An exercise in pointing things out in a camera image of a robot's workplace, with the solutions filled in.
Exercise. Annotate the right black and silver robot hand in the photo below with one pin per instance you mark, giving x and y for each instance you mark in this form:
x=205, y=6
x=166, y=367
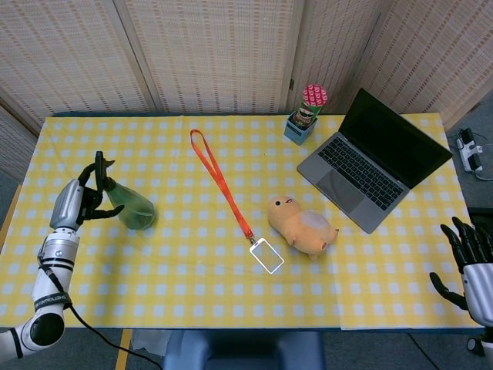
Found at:
x=481, y=293

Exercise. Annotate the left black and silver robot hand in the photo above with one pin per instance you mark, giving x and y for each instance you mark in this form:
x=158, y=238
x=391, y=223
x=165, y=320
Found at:
x=67, y=204

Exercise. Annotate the green spray bottle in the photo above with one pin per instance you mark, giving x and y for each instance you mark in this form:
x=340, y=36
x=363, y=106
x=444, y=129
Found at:
x=135, y=208

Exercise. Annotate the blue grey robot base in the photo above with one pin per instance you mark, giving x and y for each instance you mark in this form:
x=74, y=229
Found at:
x=239, y=350

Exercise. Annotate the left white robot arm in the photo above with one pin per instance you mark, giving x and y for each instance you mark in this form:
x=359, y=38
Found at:
x=50, y=277

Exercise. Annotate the black caster wheel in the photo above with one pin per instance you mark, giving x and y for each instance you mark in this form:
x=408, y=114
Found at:
x=475, y=345

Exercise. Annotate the woven bamboo screen panel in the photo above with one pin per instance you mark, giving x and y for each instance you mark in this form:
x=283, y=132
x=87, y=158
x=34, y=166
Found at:
x=11, y=146
x=215, y=50
x=58, y=50
x=435, y=46
x=331, y=38

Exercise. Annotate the white power strip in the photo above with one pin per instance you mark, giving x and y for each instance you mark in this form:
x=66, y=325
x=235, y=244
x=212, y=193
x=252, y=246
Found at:
x=470, y=154

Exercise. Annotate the grey open laptop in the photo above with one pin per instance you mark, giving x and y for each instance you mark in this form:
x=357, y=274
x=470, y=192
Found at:
x=393, y=138

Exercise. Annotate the yellow checked tablecloth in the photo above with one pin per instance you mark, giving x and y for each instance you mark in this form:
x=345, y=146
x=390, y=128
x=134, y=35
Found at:
x=231, y=293

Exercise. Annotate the tan plush animal toy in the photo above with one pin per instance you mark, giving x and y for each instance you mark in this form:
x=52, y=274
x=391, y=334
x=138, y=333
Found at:
x=304, y=227

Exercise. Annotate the blue square holder box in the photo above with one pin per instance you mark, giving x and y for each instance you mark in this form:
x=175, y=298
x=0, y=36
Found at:
x=294, y=135

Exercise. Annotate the metal screen hinge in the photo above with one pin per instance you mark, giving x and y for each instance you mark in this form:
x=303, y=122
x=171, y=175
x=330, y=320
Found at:
x=291, y=84

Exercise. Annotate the green Pringles can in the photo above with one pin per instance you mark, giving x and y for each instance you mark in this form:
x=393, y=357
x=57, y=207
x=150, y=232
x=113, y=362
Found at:
x=314, y=96

